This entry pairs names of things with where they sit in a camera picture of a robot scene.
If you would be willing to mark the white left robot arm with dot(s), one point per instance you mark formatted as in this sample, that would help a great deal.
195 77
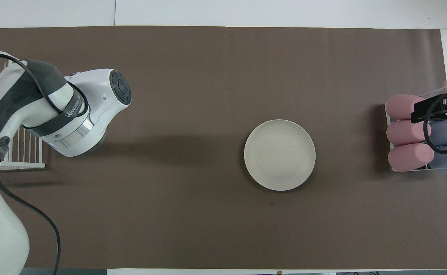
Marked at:
97 99

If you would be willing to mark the cream round plate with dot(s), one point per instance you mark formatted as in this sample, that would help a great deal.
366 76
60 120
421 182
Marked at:
279 154

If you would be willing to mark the pink plastic cup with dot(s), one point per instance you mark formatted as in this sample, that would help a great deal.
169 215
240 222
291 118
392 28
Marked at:
399 107
403 132
408 157

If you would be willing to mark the brown paper table mat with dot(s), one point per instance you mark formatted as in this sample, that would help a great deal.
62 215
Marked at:
208 76

